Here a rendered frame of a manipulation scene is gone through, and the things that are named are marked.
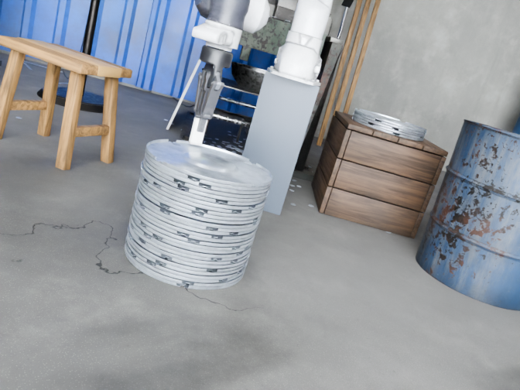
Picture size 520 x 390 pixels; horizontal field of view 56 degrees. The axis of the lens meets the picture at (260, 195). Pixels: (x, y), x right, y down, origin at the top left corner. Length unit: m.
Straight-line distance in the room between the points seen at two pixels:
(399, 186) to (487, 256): 0.47
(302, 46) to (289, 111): 0.21
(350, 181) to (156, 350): 1.15
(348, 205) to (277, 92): 0.53
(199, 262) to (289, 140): 0.70
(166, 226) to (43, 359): 0.36
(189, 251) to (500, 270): 0.92
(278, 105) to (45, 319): 1.01
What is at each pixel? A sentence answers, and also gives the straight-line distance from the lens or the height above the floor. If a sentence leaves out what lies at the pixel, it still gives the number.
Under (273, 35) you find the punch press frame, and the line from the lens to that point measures 2.26.
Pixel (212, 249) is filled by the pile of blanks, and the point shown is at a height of 0.10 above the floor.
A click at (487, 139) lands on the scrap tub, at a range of 1.55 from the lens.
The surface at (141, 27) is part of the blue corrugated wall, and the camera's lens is 3.64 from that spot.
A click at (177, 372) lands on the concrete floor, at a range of 0.85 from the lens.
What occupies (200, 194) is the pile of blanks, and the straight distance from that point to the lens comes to 0.99.
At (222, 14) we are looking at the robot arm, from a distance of 1.17.
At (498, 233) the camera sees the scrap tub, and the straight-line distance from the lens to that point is 1.55.
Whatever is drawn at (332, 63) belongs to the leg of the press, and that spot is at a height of 0.54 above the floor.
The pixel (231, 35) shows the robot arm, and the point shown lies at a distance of 1.17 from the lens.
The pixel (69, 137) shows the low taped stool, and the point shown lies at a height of 0.10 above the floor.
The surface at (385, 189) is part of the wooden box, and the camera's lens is 1.87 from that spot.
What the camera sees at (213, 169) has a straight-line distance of 1.06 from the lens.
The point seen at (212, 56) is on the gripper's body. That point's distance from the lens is 1.17.
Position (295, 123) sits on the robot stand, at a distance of 1.62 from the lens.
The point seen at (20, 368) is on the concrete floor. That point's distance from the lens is 0.82.
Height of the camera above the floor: 0.52
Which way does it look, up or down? 16 degrees down
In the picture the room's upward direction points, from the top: 16 degrees clockwise
